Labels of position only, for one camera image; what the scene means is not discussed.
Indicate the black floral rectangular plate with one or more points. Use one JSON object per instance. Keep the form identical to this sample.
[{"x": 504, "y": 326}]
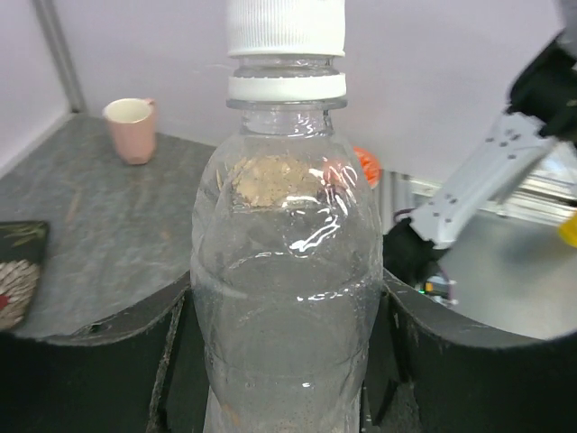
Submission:
[{"x": 23, "y": 251}]

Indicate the pink mug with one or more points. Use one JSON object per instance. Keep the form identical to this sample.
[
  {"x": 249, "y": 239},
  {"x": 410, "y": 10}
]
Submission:
[{"x": 132, "y": 124}]

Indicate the red white patterned bowl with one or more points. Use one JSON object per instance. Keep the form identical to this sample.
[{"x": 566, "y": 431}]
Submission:
[{"x": 370, "y": 166}]

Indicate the beige bird plate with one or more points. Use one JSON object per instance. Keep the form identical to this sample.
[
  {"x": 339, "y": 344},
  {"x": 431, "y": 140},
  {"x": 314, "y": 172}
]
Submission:
[{"x": 276, "y": 181}]

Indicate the blue white bottle cap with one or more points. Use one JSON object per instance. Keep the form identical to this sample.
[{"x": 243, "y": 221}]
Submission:
[{"x": 285, "y": 27}]

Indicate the right aluminium frame post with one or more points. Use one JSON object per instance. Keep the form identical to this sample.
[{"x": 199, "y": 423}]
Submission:
[{"x": 50, "y": 24}]

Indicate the clear Pocari Sweat bottle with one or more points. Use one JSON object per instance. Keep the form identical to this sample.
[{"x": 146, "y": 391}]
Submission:
[{"x": 286, "y": 297}]

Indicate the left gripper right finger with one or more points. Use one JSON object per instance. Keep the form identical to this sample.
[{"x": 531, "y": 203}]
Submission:
[{"x": 433, "y": 370}]

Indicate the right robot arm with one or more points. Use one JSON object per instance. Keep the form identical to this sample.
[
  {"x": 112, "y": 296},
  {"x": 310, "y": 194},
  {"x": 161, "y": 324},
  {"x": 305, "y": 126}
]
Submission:
[{"x": 540, "y": 113}]

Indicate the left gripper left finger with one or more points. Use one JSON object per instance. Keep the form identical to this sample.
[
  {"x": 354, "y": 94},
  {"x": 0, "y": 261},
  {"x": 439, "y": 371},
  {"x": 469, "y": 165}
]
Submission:
[{"x": 140, "y": 370}]

